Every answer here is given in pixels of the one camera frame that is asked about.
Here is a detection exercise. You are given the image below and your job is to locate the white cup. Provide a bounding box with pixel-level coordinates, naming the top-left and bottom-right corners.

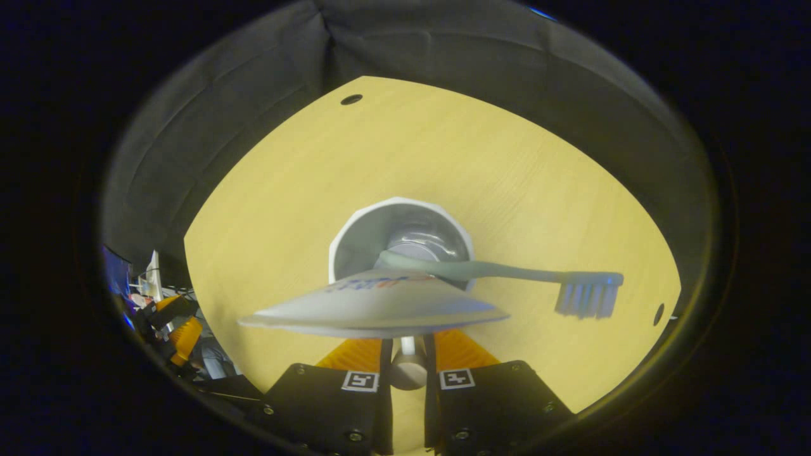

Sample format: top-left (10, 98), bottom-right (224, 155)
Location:
top-left (328, 196), bottom-right (476, 390)

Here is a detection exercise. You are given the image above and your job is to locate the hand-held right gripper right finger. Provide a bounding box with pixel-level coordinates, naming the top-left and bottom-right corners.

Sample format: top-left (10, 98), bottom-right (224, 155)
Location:
top-left (423, 329), bottom-right (574, 456)

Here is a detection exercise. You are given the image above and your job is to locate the white toothpaste tube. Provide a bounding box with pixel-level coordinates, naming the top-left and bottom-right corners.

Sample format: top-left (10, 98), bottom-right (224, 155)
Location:
top-left (238, 269), bottom-right (511, 339)

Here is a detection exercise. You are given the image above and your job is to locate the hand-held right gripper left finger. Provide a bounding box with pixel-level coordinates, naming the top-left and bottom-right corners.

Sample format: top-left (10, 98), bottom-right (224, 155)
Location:
top-left (263, 338), bottom-right (393, 456)

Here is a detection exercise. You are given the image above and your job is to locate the black backdrop cloth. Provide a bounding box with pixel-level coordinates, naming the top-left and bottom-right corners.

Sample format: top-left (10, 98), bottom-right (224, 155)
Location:
top-left (101, 0), bottom-right (717, 298)

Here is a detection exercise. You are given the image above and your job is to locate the pale green toothbrush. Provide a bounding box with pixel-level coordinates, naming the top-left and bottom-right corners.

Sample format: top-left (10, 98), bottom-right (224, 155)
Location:
top-left (375, 250), bottom-right (625, 319)

